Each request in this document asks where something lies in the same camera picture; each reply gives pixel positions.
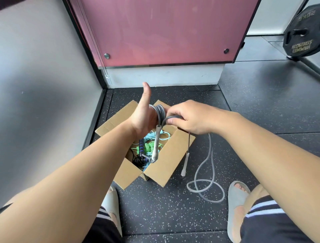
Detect person's right hand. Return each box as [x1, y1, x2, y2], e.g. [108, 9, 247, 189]
[166, 100, 236, 136]

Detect person's left hand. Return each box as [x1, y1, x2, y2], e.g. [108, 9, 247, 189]
[128, 82, 159, 141]

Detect grey jump rope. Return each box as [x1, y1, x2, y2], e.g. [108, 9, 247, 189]
[149, 104, 225, 203]

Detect person's left forearm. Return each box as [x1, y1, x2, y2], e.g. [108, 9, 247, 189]
[0, 120, 138, 243]

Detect person's right forearm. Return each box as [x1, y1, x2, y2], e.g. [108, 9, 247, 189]
[211, 111, 320, 243]

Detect white plinth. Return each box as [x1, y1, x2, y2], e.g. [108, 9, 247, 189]
[98, 63, 226, 89]

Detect brown cardboard box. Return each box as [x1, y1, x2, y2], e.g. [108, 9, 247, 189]
[95, 100, 196, 191]

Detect pink panel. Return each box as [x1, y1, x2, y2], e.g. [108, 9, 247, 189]
[69, 0, 262, 68]

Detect person's right grey slipper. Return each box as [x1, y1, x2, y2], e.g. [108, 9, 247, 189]
[227, 181, 251, 243]

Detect person's grey slipper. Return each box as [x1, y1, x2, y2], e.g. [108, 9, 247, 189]
[227, 181, 251, 243]
[100, 186, 123, 237]

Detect person's left grey slipper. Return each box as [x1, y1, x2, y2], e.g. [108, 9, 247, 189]
[100, 186, 123, 237]

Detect person's right leg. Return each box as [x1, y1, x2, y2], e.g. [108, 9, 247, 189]
[231, 182, 272, 226]

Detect person's leg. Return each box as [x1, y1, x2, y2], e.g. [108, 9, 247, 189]
[231, 182, 272, 226]
[109, 186, 119, 227]

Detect person's left leg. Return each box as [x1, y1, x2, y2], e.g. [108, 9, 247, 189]
[109, 186, 119, 227]

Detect black white-striped shorts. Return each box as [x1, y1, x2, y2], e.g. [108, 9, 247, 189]
[82, 195, 316, 243]

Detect black weight plate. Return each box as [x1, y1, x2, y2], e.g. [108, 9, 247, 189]
[283, 4, 320, 58]

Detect light blue jump rope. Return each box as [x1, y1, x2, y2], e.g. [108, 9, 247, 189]
[143, 130, 172, 166]

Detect green jump rope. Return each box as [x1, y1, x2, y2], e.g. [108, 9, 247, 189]
[132, 141, 163, 154]

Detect black blue-banded jump rope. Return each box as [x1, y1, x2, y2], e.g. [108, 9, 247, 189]
[132, 138, 152, 168]

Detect black metal frame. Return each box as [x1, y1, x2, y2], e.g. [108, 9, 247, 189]
[62, 0, 108, 90]

